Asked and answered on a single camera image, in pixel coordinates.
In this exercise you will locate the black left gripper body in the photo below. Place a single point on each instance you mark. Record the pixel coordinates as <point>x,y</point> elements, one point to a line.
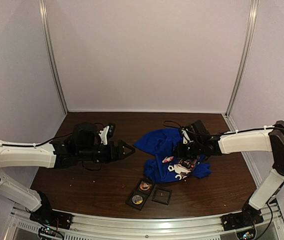
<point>115,151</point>

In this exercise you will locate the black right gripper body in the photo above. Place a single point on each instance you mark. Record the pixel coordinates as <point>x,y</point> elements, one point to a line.
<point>179,152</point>

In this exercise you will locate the blue printed t-shirt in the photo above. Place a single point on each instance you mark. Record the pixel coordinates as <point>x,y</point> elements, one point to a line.
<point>165,167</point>

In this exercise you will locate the small round badge brooch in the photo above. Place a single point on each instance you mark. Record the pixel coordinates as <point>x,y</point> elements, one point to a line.
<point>137,199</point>

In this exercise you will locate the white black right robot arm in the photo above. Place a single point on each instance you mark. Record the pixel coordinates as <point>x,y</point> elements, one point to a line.
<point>266,141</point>

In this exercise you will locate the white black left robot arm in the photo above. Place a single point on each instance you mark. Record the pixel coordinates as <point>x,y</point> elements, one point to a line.
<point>85,143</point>

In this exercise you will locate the black display box upper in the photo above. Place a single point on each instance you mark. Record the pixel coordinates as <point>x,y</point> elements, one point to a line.
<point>147,180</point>

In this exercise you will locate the black display box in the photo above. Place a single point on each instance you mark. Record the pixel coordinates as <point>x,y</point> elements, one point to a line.
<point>147,180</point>
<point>138,207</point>
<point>162,196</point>

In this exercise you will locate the black display box lower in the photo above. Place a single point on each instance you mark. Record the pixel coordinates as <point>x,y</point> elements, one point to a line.
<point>138,207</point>

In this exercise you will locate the black display box right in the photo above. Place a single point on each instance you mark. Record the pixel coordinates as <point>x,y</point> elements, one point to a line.
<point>162,196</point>

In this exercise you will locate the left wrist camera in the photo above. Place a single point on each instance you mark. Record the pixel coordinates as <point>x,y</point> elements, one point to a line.
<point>106,133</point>

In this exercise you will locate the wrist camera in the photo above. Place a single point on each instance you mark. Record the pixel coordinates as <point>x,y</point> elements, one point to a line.
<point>106,133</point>
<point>194,132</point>

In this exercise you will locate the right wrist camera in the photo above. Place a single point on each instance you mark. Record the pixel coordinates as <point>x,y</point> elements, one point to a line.
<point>194,132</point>

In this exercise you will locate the left aluminium frame post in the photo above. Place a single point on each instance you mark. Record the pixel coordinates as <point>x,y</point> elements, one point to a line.
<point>50,54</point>

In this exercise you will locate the aluminium frame post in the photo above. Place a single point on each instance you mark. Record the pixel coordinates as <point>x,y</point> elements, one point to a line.
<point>250,30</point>
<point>50,54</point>

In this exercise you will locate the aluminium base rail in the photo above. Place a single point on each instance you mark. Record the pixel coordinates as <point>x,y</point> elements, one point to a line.
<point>89,227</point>

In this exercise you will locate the right aluminium frame post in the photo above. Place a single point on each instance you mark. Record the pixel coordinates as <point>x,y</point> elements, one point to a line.
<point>250,30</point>

